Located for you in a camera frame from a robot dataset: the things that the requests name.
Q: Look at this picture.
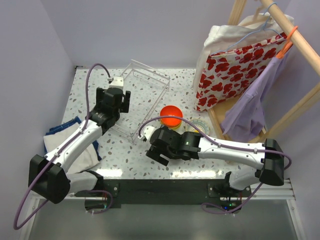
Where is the blue wire hanger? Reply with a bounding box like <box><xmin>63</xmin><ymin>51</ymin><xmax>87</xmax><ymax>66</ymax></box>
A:
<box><xmin>203</xmin><ymin>1</ymin><xmax>283</xmax><ymax>55</ymax></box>

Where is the white yellow dotted bowl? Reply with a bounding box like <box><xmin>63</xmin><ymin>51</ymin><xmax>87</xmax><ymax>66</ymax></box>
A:
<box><xmin>185</xmin><ymin>119</ymin><xmax>210</xmax><ymax>135</ymax></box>

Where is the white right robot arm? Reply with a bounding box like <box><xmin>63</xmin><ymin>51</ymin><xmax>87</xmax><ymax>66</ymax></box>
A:
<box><xmin>138</xmin><ymin>118</ymin><xmax>287</xmax><ymax>197</ymax></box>

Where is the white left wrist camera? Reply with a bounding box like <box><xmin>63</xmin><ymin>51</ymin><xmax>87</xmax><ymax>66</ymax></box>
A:
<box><xmin>107</xmin><ymin>76</ymin><xmax>124</xmax><ymax>90</ymax></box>

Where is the white blue folded towel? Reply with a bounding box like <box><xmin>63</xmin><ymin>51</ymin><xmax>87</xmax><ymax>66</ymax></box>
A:
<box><xmin>43</xmin><ymin>117</ymin><xmax>103</xmax><ymax>174</ymax></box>

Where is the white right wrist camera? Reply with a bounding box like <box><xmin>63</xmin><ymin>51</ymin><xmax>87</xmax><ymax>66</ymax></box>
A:
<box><xmin>138</xmin><ymin>125</ymin><xmax>156</xmax><ymax>142</ymax></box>

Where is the lavender shirt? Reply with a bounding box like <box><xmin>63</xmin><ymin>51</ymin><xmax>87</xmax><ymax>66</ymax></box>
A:
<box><xmin>221</xmin><ymin>49</ymin><xmax>290</xmax><ymax>143</ymax></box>

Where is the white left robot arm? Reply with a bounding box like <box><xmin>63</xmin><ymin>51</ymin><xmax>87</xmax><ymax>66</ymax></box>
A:
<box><xmin>28</xmin><ymin>87</ymin><xmax>131</xmax><ymax>204</ymax></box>

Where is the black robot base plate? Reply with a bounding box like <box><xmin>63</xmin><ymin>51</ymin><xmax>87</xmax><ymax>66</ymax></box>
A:
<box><xmin>75</xmin><ymin>179</ymin><xmax>251</xmax><ymax>210</ymax></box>

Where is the red flower tote bag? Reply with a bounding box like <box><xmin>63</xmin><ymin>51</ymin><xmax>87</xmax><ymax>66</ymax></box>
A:
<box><xmin>194</xmin><ymin>32</ymin><xmax>287</xmax><ymax>112</ymax></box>

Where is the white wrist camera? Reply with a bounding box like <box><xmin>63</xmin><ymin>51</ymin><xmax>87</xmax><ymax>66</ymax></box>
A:
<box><xmin>138</xmin><ymin>125</ymin><xmax>156</xmax><ymax>142</ymax></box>
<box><xmin>107</xmin><ymin>76</ymin><xmax>124</xmax><ymax>90</ymax></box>

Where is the yellow orange bowl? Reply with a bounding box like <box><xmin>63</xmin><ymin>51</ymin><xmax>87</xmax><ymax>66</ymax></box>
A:
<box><xmin>160</xmin><ymin>120</ymin><xmax>182</xmax><ymax>130</ymax></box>

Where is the white canvas tote bag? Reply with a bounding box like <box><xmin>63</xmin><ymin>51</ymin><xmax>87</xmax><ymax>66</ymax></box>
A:
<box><xmin>192</xmin><ymin>13</ymin><xmax>283</xmax><ymax>90</ymax></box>

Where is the wooden clothes rack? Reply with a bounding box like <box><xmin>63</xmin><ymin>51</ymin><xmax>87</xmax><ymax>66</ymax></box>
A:
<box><xmin>207</xmin><ymin>0</ymin><xmax>320</xmax><ymax>165</ymax></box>

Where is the orange hanger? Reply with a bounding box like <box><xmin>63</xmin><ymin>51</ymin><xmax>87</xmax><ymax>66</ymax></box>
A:
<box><xmin>275</xmin><ymin>26</ymin><xmax>298</xmax><ymax>59</ymax></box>

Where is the white wire dish rack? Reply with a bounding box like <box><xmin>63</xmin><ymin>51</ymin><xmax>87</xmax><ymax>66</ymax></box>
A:
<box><xmin>112</xmin><ymin>60</ymin><xmax>170</xmax><ymax>143</ymax></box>

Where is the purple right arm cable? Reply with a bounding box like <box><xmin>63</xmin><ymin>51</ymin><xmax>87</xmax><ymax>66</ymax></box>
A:
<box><xmin>138</xmin><ymin>116</ymin><xmax>293</xmax><ymax>215</ymax></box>

